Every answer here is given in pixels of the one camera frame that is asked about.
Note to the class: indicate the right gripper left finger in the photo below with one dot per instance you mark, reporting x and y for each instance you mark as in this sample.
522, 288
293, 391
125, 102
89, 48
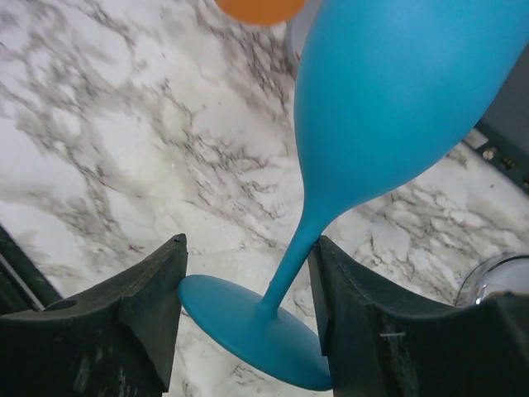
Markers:
114, 339

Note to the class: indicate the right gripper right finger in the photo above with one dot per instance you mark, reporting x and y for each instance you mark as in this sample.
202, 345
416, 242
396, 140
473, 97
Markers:
381, 339

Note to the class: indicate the scroll arm chrome glass rack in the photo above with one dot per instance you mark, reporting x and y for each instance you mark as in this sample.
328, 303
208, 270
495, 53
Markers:
506, 273

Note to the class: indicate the blue plastic goblet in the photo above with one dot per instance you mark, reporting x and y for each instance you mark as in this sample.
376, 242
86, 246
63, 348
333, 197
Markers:
384, 90

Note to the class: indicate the orange plastic goblet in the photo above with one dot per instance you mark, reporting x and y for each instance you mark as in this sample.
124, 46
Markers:
261, 12

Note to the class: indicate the dark grey tool tray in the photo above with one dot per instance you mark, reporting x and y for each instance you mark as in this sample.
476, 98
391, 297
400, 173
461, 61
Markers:
501, 135

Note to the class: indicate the black front mounting rail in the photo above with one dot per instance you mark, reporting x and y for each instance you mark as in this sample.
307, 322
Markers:
23, 286

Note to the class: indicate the round ring chrome glass rack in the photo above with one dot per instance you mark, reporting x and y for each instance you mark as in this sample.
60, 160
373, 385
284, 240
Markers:
296, 33

